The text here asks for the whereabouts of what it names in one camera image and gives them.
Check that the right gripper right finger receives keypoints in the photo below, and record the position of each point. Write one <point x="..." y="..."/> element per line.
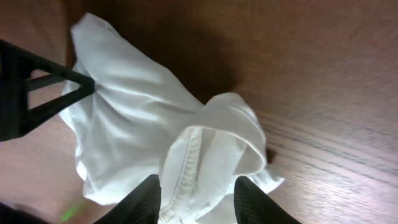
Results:
<point x="253" y="206"/>

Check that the white graphic t-shirt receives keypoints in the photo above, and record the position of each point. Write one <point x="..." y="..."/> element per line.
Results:
<point x="141" y="120"/>

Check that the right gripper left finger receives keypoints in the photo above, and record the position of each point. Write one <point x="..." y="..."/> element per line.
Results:
<point x="141" y="206"/>

